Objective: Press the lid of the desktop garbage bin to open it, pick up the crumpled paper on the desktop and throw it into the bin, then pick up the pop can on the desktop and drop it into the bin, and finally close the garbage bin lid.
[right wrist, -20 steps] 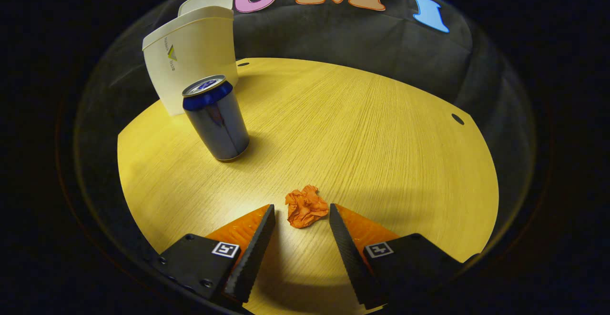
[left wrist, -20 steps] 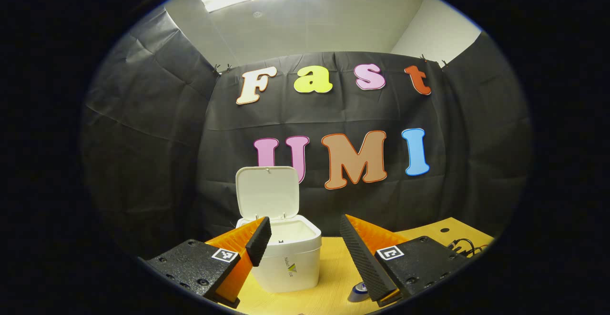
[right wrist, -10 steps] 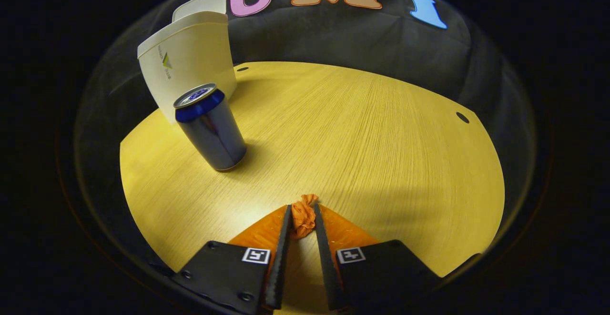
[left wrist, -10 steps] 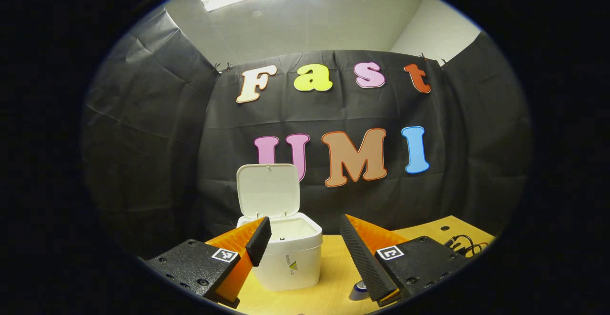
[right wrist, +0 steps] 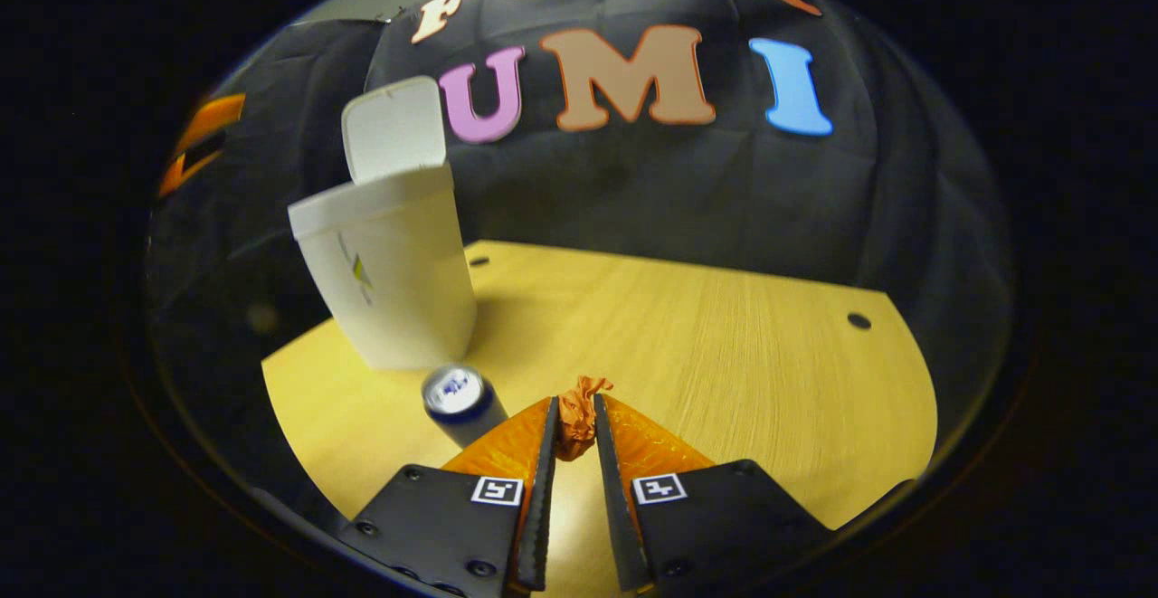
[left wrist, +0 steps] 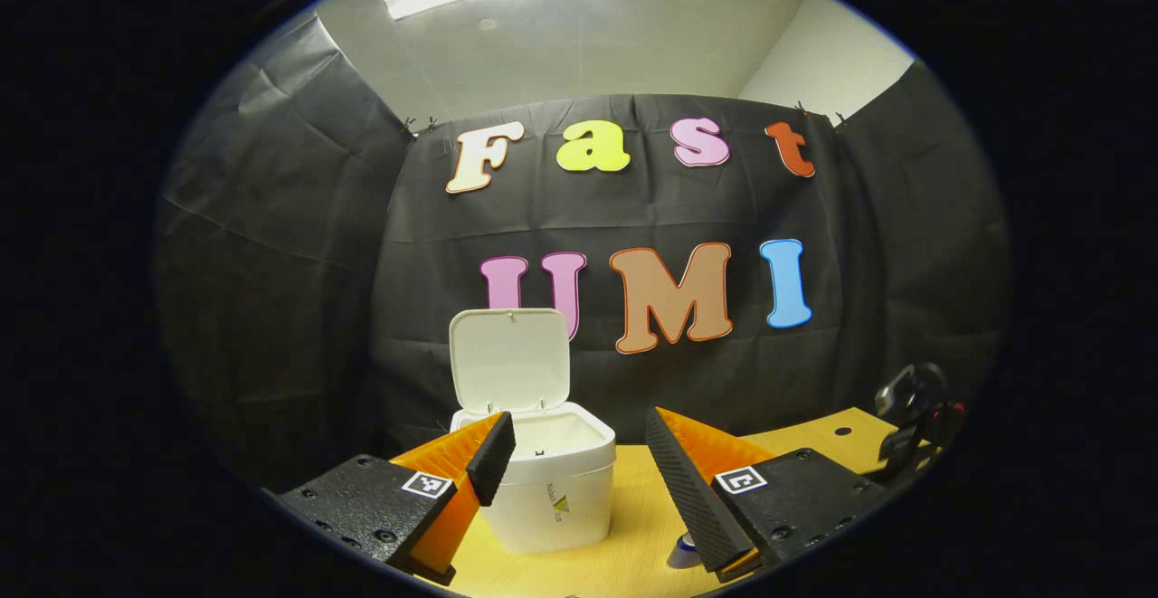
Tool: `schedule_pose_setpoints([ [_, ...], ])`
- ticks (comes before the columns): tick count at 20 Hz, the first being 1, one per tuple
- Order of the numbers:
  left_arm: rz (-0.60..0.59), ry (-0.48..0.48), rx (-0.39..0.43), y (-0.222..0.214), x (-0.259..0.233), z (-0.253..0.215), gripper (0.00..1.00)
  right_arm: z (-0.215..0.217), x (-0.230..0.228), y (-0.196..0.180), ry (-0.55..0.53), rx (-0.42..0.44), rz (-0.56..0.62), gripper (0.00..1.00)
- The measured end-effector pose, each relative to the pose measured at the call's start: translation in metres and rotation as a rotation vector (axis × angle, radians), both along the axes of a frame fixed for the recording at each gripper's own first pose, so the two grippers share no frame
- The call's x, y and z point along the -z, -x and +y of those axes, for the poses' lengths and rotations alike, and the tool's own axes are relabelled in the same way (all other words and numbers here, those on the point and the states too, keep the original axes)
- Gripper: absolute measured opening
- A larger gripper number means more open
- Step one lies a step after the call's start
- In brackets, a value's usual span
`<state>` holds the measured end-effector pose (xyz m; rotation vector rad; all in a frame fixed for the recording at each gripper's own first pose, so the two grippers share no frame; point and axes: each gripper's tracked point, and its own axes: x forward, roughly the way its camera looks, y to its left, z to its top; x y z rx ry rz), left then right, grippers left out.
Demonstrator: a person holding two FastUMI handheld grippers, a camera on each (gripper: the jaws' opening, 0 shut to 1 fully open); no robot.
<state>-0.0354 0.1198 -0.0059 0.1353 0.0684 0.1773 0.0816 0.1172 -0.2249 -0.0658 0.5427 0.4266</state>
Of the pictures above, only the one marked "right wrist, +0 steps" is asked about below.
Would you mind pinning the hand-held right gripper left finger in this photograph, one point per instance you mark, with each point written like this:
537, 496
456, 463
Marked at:
543, 489

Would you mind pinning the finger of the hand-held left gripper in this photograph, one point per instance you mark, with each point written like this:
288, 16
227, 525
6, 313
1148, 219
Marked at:
208, 123

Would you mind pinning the blue and silver pop can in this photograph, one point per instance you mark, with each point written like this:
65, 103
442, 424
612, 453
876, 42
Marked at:
457, 394

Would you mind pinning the black backdrop cloth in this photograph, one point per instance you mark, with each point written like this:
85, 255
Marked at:
724, 191

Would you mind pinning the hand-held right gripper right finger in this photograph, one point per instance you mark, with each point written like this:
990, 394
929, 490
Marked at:
611, 489

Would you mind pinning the orange paper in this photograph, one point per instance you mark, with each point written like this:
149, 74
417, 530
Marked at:
577, 417

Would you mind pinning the white desktop garbage bin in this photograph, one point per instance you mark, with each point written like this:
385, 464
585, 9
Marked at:
389, 281

